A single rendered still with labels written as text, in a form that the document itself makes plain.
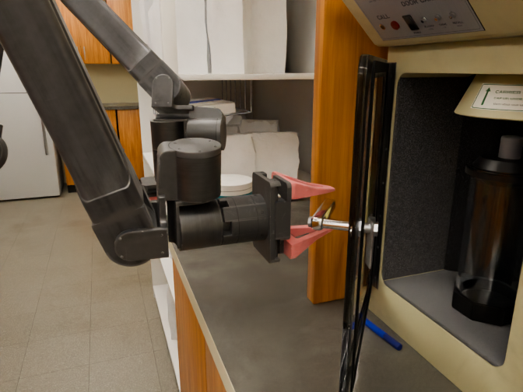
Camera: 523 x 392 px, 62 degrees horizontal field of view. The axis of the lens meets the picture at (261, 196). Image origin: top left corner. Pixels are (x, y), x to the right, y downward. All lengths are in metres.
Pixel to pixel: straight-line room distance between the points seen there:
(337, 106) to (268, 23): 1.06
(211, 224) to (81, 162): 0.15
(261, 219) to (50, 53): 0.27
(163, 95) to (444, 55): 0.43
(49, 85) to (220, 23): 1.25
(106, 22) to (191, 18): 0.90
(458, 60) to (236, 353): 0.53
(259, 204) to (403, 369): 0.36
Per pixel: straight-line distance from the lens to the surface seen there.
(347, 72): 0.78
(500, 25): 0.56
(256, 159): 1.74
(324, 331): 0.80
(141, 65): 0.80
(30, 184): 5.38
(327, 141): 0.78
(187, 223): 0.49
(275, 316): 0.83
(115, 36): 0.84
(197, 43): 1.73
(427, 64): 0.69
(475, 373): 0.70
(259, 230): 0.52
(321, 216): 0.52
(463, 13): 0.57
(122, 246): 0.49
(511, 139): 0.70
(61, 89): 0.45
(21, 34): 0.45
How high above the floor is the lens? 1.38
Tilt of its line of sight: 16 degrees down
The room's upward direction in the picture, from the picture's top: straight up
